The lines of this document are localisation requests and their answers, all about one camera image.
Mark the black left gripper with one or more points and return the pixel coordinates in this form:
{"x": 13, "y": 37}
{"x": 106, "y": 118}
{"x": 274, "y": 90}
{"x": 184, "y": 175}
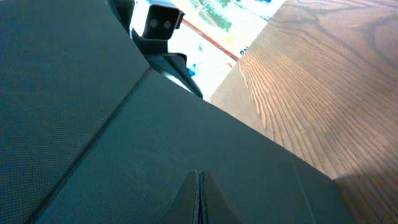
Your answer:
{"x": 172, "y": 65}

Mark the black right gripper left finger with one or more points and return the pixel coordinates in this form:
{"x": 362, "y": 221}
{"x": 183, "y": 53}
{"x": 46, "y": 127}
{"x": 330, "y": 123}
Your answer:
{"x": 185, "y": 207}

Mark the dark green box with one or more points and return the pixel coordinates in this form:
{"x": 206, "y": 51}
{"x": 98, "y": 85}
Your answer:
{"x": 91, "y": 133}

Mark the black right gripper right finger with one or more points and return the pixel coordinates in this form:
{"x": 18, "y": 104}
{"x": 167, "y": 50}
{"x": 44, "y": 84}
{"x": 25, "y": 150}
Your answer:
{"x": 214, "y": 207}

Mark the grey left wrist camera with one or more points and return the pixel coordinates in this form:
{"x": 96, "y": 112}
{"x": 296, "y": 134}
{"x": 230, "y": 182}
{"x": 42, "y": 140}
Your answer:
{"x": 161, "y": 21}

